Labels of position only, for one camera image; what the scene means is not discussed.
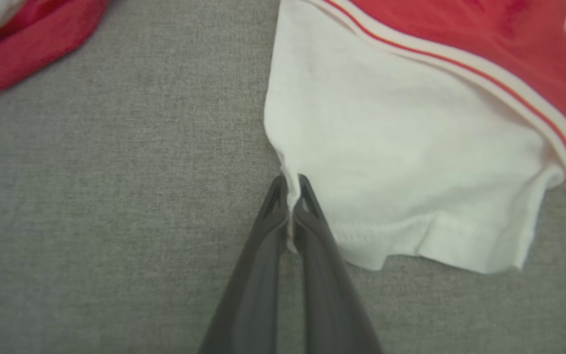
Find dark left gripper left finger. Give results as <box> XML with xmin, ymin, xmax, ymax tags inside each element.
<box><xmin>198</xmin><ymin>175</ymin><xmax>289</xmax><ymax>354</ymax></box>

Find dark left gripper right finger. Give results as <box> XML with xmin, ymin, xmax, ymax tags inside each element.
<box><xmin>293</xmin><ymin>174</ymin><xmax>384</xmax><ymax>354</ymax></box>

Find red jersey shirt white sleeves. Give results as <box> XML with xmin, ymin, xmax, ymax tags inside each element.
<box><xmin>263</xmin><ymin>0</ymin><xmax>566</xmax><ymax>274</ymax></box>

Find red shorts white trim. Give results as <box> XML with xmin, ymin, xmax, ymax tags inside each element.
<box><xmin>0</xmin><ymin>0</ymin><xmax>110</xmax><ymax>104</ymax></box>

